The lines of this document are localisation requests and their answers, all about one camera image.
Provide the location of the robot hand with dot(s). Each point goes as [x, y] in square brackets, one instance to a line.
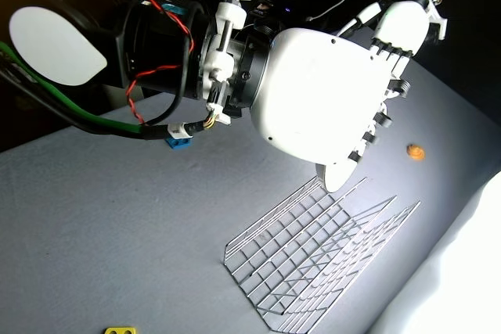
[321, 95]
[403, 25]

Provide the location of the orange ridged cone toy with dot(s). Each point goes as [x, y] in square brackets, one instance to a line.
[415, 153]

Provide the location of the blue pentagon block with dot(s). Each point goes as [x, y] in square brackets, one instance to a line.
[180, 145]

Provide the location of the grey table cloth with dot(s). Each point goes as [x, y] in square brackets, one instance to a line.
[117, 232]

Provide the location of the yellow block with holes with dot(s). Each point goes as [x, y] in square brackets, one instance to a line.
[120, 329]

